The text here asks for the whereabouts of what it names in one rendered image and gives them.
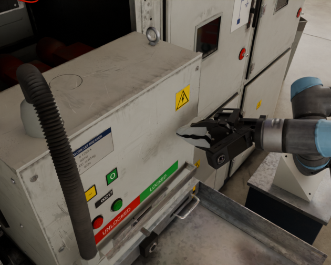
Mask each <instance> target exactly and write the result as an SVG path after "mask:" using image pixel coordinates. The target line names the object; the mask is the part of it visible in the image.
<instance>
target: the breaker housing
mask: <svg viewBox="0 0 331 265"><path fill-rule="evenodd" d="M200 56H202V53H201V52H194V51H191V50H188V49H185V48H183V47H180V46H177V45H174V44H170V43H168V42H165V41H162V40H159V42H158V43H157V44H156V45H150V42H149V41H148V39H147V36H146V35H145V34H142V33H139V32H136V31H134V32H131V33H129V34H127V35H125V36H122V37H120V38H118V39H116V40H113V41H111V42H109V43H107V44H105V45H102V46H100V47H98V48H96V49H94V50H91V51H89V52H87V53H85V54H83V55H81V56H78V57H76V58H74V59H72V60H69V61H67V62H65V63H63V64H61V65H59V66H56V67H54V68H52V69H50V70H48V71H45V72H43V73H42V75H43V77H44V78H45V80H46V82H47V84H48V85H49V88H50V90H51V92H52V93H51V94H53V98H54V99H55V100H54V101H55V102H56V104H57V106H58V107H59V111H60V115H61V118H62V121H63V124H64V126H63V127H64V128H65V130H64V131H66V133H65V135H67V138H69V139H68V140H70V139H72V138H73V137H75V136H77V135H78V134H79V133H81V132H83V131H84V130H86V129H87V128H89V127H90V126H92V125H94V124H95V123H97V122H98V121H100V120H102V119H103V118H105V117H106V116H108V115H110V114H111V113H112V112H114V111H116V110H117V109H119V108H120V107H122V106H123V105H125V104H127V103H128V102H130V101H131V100H133V99H135V98H136V97H138V96H139V95H141V94H142V93H144V92H145V91H147V90H148V89H150V88H152V87H153V86H155V85H156V84H158V83H159V82H161V81H163V80H164V79H166V78H168V77H169V76H171V75H172V74H174V73H175V72H177V71H179V70H180V69H181V68H183V67H185V66H186V65H188V64H189V63H191V62H193V61H194V60H196V59H197V58H199V57H200ZM24 99H25V97H24V94H23V92H22V90H21V87H20V85H19V84H17V85H15V86H13V87H10V88H8V89H6V90H4V91H2V92H0V210H1V212H2V214H3V215H4V217H5V219H6V221H7V223H8V225H9V226H10V227H6V226H5V225H4V224H3V223H2V222H1V221H0V228H1V229H2V230H3V231H4V233H5V234H6V235H7V236H8V237H9V238H10V239H11V240H12V241H13V242H14V243H15V244H16V245H17V246H18V247H19V248H20V249H21V251H22V252H23V253H24V254H25V255H27V256H28V257H29V259H30V260H31V261H32V262H33V263H34V264H35V265H59V264H58V262H57V260H56V257H55V255H54V253H53V251H52V248H51V246H50V244H49V242H48V239H47V237H46V235H45V232H44V230H43V228H42V225H41V223H40V221H39V219H38V216H37V213H36V211H35V209H34V207H33V204H32V202H31V200H30V197H29V195H28V193H27V191H26V188H25V186H24V184H23V181H22V179H21V177H20V175H19V172H20V171H21V170H23V169H25V168H26V167H28V166H29V165H31V164H32V163H34V162H36V161H37V160H39V159H40V158H42V157H43V156H45V155H47V154H48V153H49V151H50V150H49V149H48V148H49V147H48V146H47V144H48V143H47V142H46V140H47V139H45V138H34V137H31V136H29V135H28V134H27V133H26V131H25V128H24V125H23V122H22V120H21V117H20V104H21V102H22V101H23V100H24Z"/></svg>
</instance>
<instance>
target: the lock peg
mask: <svg viewBox="0 0 331 265"><path fill-rule="evenodd" d="M137 223H138V221H137V220H136V221H135V222H134V223H133V224H132V225H131V227H132V228H133V227H134V226H135V225H136V224H137ZM139 231H140V232H142V233H143V234H144V235H145V236H147V237H148V236H150V231H148V230H147V229H146V228H144V227H142V228H141V229H140V230H139Z"/></svg>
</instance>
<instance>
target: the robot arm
mask: <svg viewBox="0 0 331 265"><path fill-rule="evenodd" d="M291 102H292V113H293V119H283V118H266V115H260V117H259V118H243V115H242V114H241V110H240V108H219V110H218V112H217V113H215V115H214V117H213V118H214V120H213V119H202V117H195V118H194V119H193V120H191V121H190V122H189V123H188V124H187V125H184V126H182V127H180V128H179V129H178V130H176V135H177V136H179V137H180V138H182V139H183V140H185V141H186V142H188V143H190V144H192V145H194V146H195V147H197V148H199V149H202V150H204V151H205V153H206V157H207V160H208V164H209V165H210V166H211V167H213V168H214V169H216V170H217V169H219V168H220V167H222V166H223V165H225V164H226V163H227V162H229V161H230V160H232V159H233V158H235V157H236V156H238V155H239V154H241V153H242V152H243V151H245V150H247V149H248V148H250V147H251V146H252V145H253V142H254V143H255V148H256V150H264V151H265V152H277V153H287V154H292V155H293V160H294V163H295V165H296V167H297V169H298V170H299V171H300V172H301V173H302V174H303V175H305V176H313V175H316V174H317V173H319V172H321V171H323V170H324V169H326V168H329V170H330V178H331V120H327V117H331V87H323V84H322V81H321V80H320V79H319V78H317V77H316V78H315V77H313V76H308V77H302V78H300V79H297V80H296V81H294V82H293V83H292V84H291ZM223 110H233V112H232V113H225V112H223ZM207 131H209V132H208V134H206V132H207Z"/></svg>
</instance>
